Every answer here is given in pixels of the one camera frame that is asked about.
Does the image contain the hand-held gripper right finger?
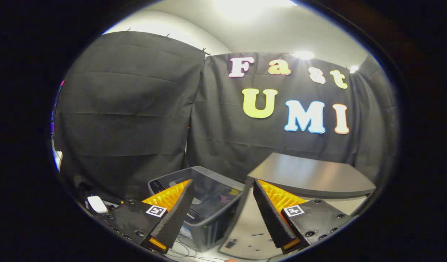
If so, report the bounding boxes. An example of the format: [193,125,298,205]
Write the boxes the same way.
[253,179,353,254]

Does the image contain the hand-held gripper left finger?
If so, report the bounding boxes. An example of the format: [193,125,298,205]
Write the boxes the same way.
[100,179,195,254]

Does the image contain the grey top-load washing machine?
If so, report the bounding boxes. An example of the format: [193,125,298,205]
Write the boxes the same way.
[148,166,247,252]

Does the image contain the dark washing machine lid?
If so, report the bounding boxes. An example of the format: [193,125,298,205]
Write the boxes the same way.
[148,166,246,227]

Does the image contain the beige cabinet with dark top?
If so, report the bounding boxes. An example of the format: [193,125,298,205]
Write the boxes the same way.
[218,152,376,259]

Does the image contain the white power adapter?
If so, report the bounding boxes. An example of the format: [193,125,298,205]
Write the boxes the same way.
[87,196,108,214]

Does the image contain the black backdrop cloth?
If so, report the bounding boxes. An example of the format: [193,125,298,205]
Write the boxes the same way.
[52,31,396,204]

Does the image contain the large ceiling light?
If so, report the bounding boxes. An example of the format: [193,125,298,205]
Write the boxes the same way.
[214,0,296,19]

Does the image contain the thin floor cables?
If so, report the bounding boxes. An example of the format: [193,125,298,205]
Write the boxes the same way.
[165,235,226,262]

